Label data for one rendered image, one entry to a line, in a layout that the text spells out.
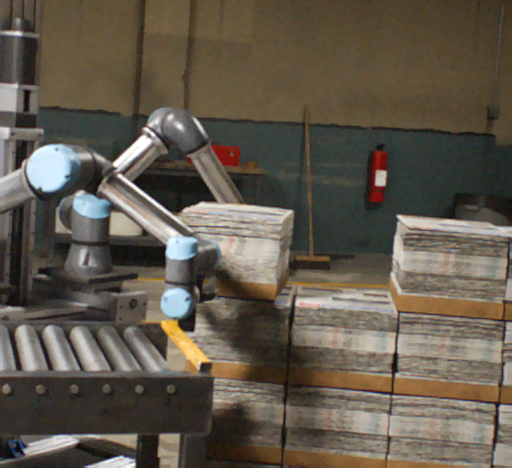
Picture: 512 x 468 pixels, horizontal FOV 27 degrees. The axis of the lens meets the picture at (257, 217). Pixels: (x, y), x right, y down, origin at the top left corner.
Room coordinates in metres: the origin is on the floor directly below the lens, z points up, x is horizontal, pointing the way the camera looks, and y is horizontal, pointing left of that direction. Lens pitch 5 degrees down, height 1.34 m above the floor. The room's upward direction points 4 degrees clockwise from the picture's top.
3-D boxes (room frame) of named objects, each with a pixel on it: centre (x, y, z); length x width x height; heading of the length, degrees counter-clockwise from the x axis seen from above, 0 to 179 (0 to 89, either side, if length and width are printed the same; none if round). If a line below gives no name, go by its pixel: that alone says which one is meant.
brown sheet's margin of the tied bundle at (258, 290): (3.01, 0.07, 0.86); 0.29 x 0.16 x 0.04; 83
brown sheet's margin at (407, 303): (3.07, -0.55, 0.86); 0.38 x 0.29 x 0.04; 177
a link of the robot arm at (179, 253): (2.57, 0.17, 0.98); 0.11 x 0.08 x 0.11; 161
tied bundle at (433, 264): (3.07, -0.55, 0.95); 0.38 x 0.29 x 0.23; 177
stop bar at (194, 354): (2.40, 0.14, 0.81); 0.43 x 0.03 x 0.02; 16
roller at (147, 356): (2.39, 0.23, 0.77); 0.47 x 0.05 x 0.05; 16
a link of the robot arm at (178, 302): (2.56, 0.18, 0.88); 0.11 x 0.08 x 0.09; 176
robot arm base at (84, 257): (3.32, 0.52, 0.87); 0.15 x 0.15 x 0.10
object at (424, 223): (3.08, -0.56, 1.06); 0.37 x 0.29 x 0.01; 177
